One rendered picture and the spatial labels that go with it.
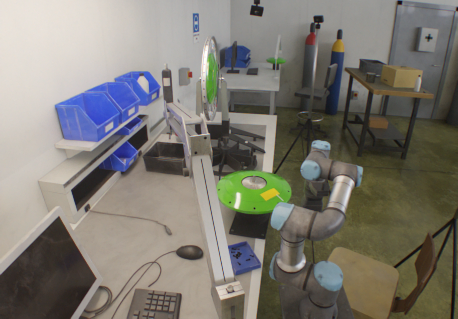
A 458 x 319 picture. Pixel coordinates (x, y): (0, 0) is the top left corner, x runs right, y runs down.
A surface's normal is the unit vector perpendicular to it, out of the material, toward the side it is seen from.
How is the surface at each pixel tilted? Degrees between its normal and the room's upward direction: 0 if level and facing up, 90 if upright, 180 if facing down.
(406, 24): 90
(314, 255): 0
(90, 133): 92
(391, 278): 0
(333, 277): 5
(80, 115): 92
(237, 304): 90
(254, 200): 21
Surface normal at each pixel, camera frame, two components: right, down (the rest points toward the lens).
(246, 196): -0.09, -0.78
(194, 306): 0.00, -0.90
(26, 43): 0.98, 0.07
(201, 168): 0.26, -0.22
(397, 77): 0.11, 0.43
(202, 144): 0.32, 0.40
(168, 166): -0.19, 0.47
